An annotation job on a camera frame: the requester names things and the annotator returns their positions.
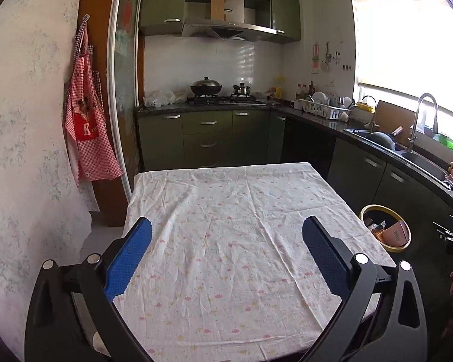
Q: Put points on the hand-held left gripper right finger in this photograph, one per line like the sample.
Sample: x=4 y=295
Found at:
x=324 y=260

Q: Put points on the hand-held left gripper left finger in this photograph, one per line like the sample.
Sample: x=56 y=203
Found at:
x=130 y=256

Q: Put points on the purple cardboard box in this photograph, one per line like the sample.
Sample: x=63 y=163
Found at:
x=396 y=233

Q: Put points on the dark bin with yellow rim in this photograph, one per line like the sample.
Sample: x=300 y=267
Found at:
x=373 y=217

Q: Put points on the steel kitchen sink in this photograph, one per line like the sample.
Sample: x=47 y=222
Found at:
x=422 y=160

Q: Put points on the green plastic item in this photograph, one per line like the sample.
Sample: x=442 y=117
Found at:
x=447 y=141

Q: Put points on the white floral tablecloth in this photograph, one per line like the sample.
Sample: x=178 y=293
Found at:
x=226 y=233

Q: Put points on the tall steel faucet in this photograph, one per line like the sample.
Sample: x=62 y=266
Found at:
x=415 y=120

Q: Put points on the wooden cutting board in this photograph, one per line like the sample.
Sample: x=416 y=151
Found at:
x=392 y=115

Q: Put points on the red checked apron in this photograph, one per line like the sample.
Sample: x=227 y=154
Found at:
x=87 y=132

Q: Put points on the small thin faucet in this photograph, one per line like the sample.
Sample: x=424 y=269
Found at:
x=373 y=117

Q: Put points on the black kitchen countertop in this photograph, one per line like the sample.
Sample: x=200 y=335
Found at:
x=317 y=120

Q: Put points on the green base cabinets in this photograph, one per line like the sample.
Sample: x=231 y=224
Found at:
x=207 y=135

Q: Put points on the white bowl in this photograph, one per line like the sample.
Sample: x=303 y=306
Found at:
x=344 y=116

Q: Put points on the white dish rack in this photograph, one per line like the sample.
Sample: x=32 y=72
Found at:
x=324 y=111

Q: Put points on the yellow container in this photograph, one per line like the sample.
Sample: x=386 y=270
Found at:
x=365 y=107

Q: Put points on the white mug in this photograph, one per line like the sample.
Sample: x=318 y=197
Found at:
x=295 y=104

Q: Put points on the white plastic bag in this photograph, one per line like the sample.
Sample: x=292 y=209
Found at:
x=158 y=98

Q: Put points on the stack of white plates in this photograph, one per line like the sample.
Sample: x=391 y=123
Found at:
x=321 y=98

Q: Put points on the group of condiment bottles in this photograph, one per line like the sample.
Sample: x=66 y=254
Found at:
x=304 y=91

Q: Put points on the glass sliding door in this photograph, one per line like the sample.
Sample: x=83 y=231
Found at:
x=126 y=83

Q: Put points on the yellow oil bottle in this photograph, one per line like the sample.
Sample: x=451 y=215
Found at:
x=279 y=88

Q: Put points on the black gas stove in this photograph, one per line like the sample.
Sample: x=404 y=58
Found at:
x=226 y=100

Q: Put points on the black wok with lid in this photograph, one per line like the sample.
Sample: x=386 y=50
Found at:
x=205 y=87

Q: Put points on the window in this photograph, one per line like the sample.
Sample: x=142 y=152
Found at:
x=407 y=26

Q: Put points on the steel range hood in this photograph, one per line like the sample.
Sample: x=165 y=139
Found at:
x=226 y=30

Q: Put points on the cardboard sheet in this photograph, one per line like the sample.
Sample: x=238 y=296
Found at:
x=218 y=5

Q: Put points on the small wall poster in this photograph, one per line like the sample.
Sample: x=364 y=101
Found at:
x=315 y=58

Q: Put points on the green wall cabinets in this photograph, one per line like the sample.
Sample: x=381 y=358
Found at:
x=162 y=0

